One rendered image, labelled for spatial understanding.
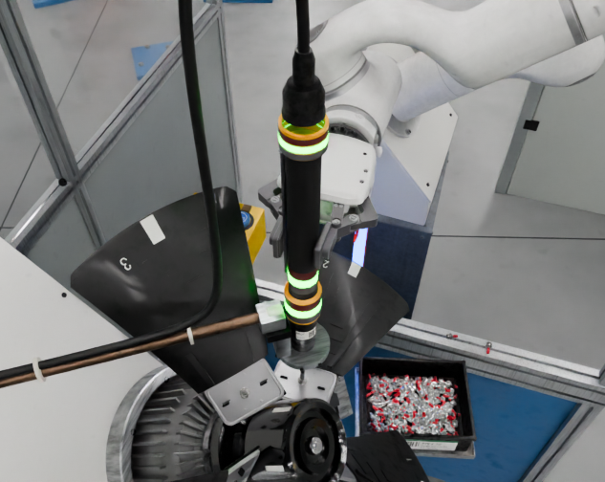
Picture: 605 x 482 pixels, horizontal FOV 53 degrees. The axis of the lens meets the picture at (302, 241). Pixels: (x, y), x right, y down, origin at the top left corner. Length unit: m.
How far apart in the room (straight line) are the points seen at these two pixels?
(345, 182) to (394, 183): 0.71
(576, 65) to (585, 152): 1.61
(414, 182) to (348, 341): 0.52
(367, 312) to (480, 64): 0.44
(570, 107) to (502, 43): 1.94
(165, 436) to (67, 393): 0.15
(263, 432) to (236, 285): 0.19
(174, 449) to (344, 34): 0.57
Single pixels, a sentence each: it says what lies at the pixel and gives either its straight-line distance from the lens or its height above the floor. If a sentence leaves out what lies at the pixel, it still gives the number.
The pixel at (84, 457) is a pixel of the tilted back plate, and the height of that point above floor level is 1.15.
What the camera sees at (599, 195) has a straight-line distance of 2.95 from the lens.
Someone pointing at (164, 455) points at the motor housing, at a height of 1.17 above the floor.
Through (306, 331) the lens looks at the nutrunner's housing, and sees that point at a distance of 0.74.
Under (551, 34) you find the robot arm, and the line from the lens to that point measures 0.73.
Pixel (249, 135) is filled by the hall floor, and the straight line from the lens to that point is 3.13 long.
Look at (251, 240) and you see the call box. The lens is 1.22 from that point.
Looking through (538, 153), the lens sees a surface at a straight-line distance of 2.80.
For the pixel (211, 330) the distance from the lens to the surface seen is 0.71.
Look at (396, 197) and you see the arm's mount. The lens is 1.40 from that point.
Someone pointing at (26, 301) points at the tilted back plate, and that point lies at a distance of 0.92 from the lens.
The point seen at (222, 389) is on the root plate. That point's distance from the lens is 0.82.
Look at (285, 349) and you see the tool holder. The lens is 0.77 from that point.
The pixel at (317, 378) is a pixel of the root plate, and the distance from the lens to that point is 0.90.
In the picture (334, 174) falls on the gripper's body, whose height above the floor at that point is 1.52.
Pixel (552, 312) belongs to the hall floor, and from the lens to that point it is 2.58.
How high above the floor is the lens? 1.98
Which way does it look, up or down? 49 degrees down
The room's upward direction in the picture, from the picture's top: straight up
